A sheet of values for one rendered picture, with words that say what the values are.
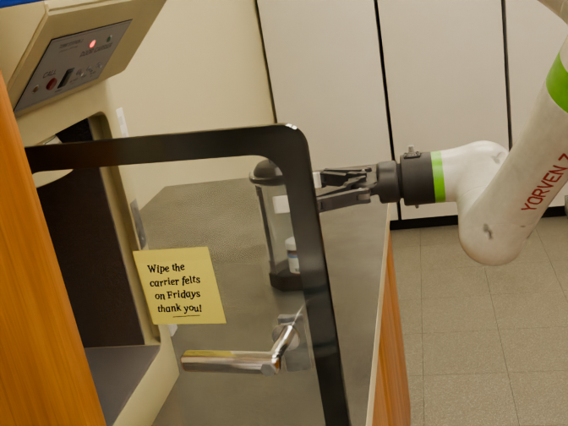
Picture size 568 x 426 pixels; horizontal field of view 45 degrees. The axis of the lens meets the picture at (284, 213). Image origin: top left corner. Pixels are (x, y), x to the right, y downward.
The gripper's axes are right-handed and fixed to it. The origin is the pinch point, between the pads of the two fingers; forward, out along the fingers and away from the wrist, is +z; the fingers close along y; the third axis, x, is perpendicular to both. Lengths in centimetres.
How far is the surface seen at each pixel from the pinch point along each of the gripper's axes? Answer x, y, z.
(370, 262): 17.8, -5.1, -12.8
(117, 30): -35, 43, 7
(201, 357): -9, 70, -4
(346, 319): 17.8, 17.1, -9.6
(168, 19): -29, -116, 55
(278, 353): -9, 70, -11
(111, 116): -23.8, 32.6, 15.7
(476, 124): 53, -247, -55
